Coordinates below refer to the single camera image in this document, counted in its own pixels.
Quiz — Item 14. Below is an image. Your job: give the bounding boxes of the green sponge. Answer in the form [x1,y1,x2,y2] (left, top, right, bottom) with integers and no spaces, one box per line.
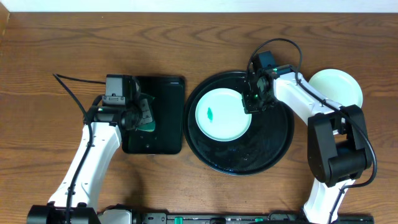
[136,93,155,132]

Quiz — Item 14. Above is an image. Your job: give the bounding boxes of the mint green plate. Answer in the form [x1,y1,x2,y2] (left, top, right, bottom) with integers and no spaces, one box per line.
[309,68,363,108]
[195,88,252,142]

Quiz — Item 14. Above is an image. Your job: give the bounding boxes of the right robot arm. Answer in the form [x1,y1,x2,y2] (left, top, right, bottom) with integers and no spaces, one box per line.
[243,65,377,223]

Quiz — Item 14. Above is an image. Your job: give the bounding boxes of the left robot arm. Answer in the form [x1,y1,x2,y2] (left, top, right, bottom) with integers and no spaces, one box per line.
[27,95,140,224]

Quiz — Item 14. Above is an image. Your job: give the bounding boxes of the round black tray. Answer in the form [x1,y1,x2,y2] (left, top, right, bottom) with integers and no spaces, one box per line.
[183,70,294,175]

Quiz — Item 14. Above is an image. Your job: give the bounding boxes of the black rectangular tray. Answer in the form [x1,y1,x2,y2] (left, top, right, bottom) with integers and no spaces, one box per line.
[122,77,185,154]

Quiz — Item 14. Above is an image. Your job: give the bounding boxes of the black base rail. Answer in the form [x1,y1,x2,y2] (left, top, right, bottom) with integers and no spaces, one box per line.
[133,212,374,224]

